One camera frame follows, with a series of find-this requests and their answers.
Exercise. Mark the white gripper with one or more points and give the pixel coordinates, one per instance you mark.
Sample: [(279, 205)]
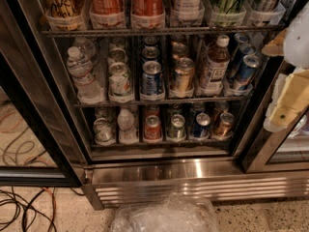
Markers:
[(298, 43)]

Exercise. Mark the silver green 7up can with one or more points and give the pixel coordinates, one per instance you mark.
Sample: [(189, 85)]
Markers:
[(103, 132)]

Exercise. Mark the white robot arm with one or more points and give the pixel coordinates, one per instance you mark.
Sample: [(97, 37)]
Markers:
[(296, 43)]

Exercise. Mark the blue red bull can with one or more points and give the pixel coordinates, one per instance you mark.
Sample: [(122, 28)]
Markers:
[(246, 72)]

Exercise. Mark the right glass fridge door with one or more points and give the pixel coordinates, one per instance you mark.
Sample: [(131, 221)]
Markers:
[(266, 151)]

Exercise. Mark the glass fridge door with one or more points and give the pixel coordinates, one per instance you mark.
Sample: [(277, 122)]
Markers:
[(266, 151), (34, 77)]

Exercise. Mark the gold brown soda can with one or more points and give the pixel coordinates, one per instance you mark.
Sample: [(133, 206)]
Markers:
[(222, 128)]

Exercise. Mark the green tall can top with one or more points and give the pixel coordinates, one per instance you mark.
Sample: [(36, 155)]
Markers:
[(226, 12)]

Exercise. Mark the blue pepsi can bottom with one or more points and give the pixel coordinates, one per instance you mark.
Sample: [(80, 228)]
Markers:
[(201, 126)]

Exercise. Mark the blue pepsi can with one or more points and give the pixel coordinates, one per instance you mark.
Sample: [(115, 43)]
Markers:
[(201, 126), (152, 88)]

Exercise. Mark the gold can middle shelf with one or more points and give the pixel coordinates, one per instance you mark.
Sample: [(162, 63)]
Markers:
[(182, 76)]

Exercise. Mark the green silver soda can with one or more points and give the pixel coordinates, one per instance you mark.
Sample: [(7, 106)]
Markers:
[(176, 131)]

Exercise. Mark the blue pepsi can middle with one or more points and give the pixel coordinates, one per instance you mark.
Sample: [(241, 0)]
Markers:
[(152, 88)]

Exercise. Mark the red coca cola can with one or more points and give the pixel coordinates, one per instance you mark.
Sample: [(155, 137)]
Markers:
[(152, 129)]

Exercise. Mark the red cola can top right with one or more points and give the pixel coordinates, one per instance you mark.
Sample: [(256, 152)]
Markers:
[(147, 14)]

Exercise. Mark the white green can middle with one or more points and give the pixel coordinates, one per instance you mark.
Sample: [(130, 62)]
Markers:
[(120, 85)]

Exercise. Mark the water bottle bottom shelf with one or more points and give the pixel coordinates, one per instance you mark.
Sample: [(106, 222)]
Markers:
[(127, 129)]

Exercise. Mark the water bottle shelf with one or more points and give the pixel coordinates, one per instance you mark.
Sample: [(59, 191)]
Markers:
[(80, 68), (127, 129)]

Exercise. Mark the red cola can top left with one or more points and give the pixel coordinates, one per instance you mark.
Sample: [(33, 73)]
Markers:
[(108, 14)]

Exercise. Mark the water bottle middle shelf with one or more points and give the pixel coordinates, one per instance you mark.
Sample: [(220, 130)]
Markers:
[(80, 68)]

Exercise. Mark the steel fridge bottom grille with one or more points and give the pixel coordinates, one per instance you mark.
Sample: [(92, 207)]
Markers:
[(112, 185)]

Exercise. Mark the yellow black tall can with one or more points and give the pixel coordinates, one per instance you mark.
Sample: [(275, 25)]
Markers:
[(64, 13)]

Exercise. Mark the left glass fridge door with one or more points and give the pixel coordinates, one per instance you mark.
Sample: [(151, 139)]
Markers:
[(34, 77)]

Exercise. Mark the brown tea bottle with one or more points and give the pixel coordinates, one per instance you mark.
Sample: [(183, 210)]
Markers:
[(213, 65)]

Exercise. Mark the white label bottle top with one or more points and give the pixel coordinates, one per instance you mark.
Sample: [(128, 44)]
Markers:
[(186, 13)]

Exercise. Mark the clear plastic bag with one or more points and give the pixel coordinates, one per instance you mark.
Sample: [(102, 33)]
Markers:
[(176, 213)]

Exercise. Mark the top wire shelf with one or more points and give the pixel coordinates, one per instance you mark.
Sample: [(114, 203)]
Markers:
[(161, 32)]

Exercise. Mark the wire shelf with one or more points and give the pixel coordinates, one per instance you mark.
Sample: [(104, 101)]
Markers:
[(188, 100), (161, 32)]

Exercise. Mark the middle wire shelf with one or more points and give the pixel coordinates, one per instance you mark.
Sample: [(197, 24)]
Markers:
[(188, 100)]

